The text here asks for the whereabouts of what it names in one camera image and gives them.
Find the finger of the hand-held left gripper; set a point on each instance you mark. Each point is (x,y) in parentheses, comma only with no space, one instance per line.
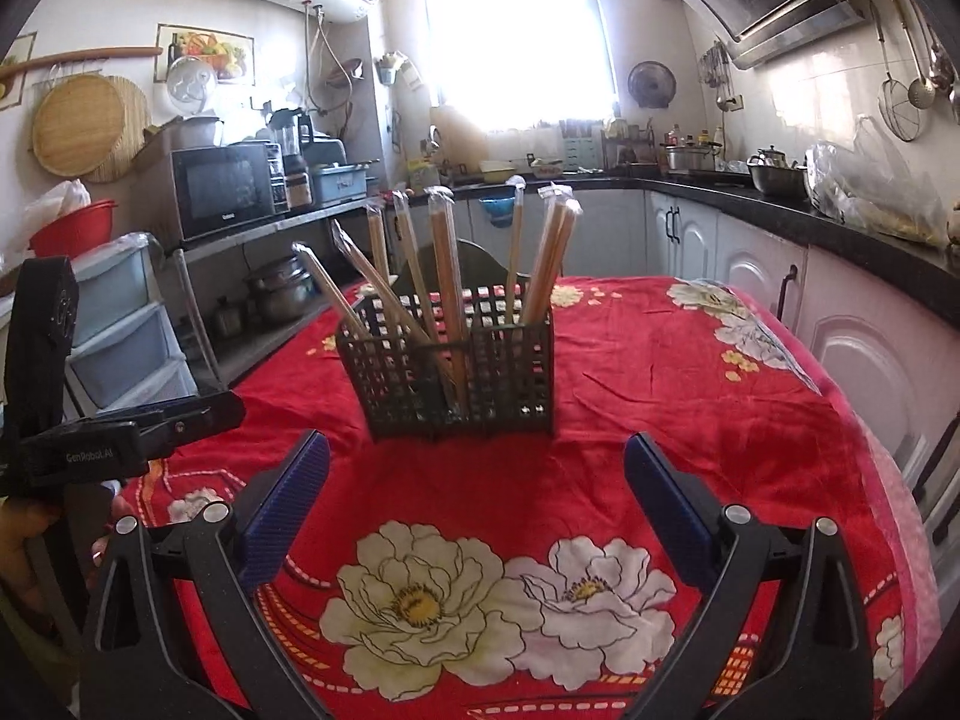
(214,414)

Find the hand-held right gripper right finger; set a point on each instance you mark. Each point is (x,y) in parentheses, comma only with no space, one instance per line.
(667,502)

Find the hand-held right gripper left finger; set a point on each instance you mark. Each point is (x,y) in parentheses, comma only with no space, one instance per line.
(285,502)

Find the black plastic utensil basket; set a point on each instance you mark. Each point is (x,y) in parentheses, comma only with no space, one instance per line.
(517,420)

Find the bunch of chopstick packets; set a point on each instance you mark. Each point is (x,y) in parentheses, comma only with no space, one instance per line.
(448,262)

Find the person's left hand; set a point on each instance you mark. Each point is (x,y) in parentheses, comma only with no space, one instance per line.
(19,547)

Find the red floral blanket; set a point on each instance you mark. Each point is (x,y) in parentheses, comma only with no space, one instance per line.
(600,465)

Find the grey plastic drawer unit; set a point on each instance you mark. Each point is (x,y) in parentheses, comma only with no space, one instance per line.
(120,337)

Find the stacked steel pots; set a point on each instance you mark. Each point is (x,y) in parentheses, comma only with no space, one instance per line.
(281,296)

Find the black microwave oven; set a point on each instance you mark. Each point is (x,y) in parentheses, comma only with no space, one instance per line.
(221,191)

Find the metal shelf table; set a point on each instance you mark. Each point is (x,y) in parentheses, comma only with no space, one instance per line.
(315,214)

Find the red plastic basin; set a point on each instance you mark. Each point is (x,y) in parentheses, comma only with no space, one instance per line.
(75,229)

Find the pink table cover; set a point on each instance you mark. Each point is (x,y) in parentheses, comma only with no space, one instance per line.
(911,540)

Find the white plastic bag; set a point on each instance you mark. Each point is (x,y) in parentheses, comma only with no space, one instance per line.
(64,199)

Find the white base cabinets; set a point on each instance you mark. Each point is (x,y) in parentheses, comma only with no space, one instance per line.
(750,255)

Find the grey plastic bin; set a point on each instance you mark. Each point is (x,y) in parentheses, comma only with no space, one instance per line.
(337,184)

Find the cardboard box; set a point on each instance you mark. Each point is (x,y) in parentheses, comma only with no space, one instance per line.
(154,154)

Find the grey lidded container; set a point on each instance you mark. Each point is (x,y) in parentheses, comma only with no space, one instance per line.
(196,133)

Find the black blender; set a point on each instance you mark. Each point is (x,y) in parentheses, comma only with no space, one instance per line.
(285,136)

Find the dark green chair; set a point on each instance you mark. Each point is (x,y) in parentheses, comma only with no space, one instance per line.
(480,270)

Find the black kitchen countertop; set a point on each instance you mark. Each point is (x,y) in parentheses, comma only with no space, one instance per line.
(825,229)

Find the round bamboo board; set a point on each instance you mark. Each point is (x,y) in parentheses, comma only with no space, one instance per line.
(75,124)

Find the white round fan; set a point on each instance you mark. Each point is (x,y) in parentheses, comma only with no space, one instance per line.
(191,82)

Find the blue plastic basin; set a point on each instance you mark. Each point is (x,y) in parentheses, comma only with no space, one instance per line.
(495,211)

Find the lidded steel pot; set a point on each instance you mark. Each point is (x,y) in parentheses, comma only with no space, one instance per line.
(776,180)

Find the steel stockpot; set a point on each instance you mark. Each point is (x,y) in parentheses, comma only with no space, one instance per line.
(684,157)

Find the grey countertop organizer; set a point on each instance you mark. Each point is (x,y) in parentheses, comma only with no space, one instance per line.
(581,150)

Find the clear plastic bag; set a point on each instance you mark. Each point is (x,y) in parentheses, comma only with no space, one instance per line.
(870,195)

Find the wooden cutting board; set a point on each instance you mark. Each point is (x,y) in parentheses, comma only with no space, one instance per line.
(457,135)

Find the long wooden rolling pin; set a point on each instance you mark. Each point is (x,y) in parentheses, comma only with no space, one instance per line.
(90,55)

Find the small hanging kitchen tools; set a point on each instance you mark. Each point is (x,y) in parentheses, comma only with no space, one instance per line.
(716,67)

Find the row of hanging steel ladles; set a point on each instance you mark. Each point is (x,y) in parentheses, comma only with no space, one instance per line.
(921,94)

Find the kitchen window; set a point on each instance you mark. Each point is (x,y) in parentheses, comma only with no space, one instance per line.
(517,30)

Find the fruit wall picture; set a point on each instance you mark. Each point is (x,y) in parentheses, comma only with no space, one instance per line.
(210,41)

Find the lemon wall picture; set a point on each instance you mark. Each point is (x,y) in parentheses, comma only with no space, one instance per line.
(19,75)

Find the white wall holder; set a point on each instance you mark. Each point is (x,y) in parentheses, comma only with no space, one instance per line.
(390,69)

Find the round dark wall disc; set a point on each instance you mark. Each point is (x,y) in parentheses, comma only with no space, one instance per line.
(651,84)

